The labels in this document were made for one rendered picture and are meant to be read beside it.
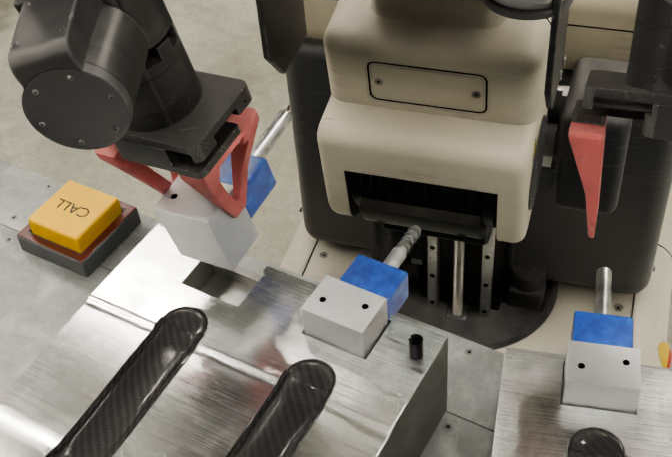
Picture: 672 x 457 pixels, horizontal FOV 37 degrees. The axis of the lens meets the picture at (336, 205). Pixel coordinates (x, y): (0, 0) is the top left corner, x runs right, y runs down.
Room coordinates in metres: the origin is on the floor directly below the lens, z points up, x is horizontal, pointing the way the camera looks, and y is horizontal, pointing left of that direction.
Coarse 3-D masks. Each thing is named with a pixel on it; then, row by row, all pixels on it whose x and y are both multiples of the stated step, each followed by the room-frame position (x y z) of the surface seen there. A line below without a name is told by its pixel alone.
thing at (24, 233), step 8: (128, 208) 0.69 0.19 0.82; (120, 216) 0.68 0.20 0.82; (112, 224) 0.67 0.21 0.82; (24, 232) 0.67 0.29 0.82; (104, 232) 0.66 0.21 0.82; (32, 240) 0.65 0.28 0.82; (40, 240) 0.65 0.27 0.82; (96, 240) 0.65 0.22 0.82; (48, 248) 0.64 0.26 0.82; (56, 248) 0.64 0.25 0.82; (64, 248) 0.64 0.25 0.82; (88, 248) 0.64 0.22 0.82; (72, 256) 0.63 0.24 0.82; (80, 256) 0.63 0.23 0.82; (88, 256) 0.63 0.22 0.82
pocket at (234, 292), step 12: (204, 264) 0.55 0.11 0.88; (192, 276) 0.53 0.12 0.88; (204, 276) 0.54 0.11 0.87; (216, 276) 0.55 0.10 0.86; (228, 276) 0.55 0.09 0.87; (240, 276) 0.54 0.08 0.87; (252, 276) 0.54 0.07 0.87; (204, 288) 0.54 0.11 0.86; (216, 288) 0.54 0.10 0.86; (228, 288) 0.54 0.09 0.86; (240, 288) 0.53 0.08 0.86; (252, 288) 0.53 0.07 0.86; (228, 300) 0.52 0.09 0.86; (240, 300) 0.52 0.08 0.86
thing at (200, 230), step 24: (288, 120) 0.61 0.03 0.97; (264, 144) 0.58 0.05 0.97; (264, 168) 0.55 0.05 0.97; (168, 192) 0.53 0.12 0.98; (192, 192) 0.52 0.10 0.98; (264, 192) 0.54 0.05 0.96; (168, 216) 0.51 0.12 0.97; (192, 216) 0.50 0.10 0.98; (216, 216) 0.50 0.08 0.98; (240, 216) 0.51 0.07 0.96; (192, 240) 0.51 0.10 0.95; (216, 240) 0.49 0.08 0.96; (240, 240) 0.51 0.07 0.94; (216, 264) 0.50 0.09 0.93
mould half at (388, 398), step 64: (128, 256) 0.56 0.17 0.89; (128, 320) 0.49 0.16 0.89; (256, 320) 0.48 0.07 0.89; (64, 384) 0.44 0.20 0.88; (192, 384) 0.43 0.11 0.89; (256, 384) 0.42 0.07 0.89; (384, 384) 0.41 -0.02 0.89; (0, 448) 0.39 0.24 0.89; (128, 448) 0.38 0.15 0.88; (192, 448) 0.38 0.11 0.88; (320, 448) 0.37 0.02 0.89; (384, 448) 0.37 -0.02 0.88
